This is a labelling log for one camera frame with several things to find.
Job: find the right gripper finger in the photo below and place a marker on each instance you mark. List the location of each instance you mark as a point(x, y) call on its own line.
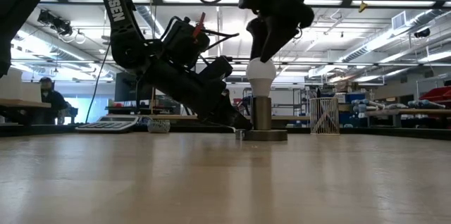
point(280, 39)
point(256, 37)

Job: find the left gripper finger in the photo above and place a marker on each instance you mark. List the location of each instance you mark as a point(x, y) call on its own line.
point(229, 115)

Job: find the metal lamp socket base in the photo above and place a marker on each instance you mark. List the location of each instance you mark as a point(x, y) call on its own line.
point(262, 115)

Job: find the white lightbulb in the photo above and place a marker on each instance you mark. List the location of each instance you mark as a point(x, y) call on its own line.
point(260, 76)

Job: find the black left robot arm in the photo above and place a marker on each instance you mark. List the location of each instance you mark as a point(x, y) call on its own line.
point(112, 5)

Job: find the person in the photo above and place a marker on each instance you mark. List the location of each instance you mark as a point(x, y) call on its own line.
point(225, 93)
point(53, 100)

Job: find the black computer monitor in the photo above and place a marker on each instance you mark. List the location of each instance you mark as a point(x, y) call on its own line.
point(123, 88)

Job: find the grey desk calculator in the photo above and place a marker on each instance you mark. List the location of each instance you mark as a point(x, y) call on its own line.
point(105, 125)

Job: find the black ceiling device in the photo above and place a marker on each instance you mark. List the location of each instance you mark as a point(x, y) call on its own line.
point(54, 23)

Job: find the wooden workbench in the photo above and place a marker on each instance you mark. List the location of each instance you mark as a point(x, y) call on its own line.
point(21, 103)

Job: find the white cardboard boxes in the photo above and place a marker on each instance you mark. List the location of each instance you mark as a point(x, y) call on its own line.
point(17, 86)

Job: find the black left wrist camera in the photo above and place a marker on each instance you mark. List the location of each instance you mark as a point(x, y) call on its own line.
point(183, 41)

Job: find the black aluminium table frame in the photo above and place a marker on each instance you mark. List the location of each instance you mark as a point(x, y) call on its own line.
point(53, 129)

